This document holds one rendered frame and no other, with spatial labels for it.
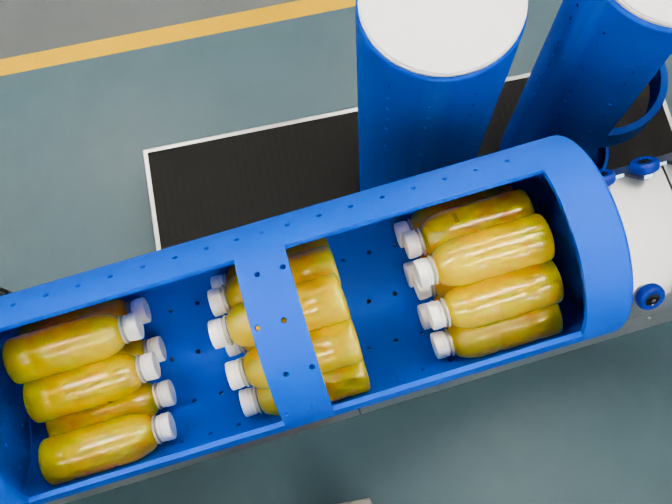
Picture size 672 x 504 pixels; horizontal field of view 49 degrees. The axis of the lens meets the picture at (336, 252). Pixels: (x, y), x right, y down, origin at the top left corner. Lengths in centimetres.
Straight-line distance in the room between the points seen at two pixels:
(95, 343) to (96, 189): 137
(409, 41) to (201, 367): 61
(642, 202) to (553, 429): 99
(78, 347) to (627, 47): 101
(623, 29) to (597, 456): 122
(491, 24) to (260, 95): 123
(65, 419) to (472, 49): 84
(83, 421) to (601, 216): 76
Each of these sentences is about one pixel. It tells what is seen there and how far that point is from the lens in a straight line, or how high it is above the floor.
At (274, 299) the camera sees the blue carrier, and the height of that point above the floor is 123.
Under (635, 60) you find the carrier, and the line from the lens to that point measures 142.
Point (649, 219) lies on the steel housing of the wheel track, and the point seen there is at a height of 93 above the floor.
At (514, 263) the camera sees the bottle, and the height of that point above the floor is 116.
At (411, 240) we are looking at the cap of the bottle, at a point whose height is 111.
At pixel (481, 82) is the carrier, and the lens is 127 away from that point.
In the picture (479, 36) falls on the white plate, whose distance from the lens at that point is 125.
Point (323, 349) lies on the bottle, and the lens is 97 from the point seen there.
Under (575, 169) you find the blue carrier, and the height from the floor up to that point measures 122.
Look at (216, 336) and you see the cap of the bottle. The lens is 97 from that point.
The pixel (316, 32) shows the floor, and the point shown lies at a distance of 246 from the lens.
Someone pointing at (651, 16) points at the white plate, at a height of 104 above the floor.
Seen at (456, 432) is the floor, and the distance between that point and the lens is 211.
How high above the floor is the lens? 209
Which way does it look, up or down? 75 degrees down
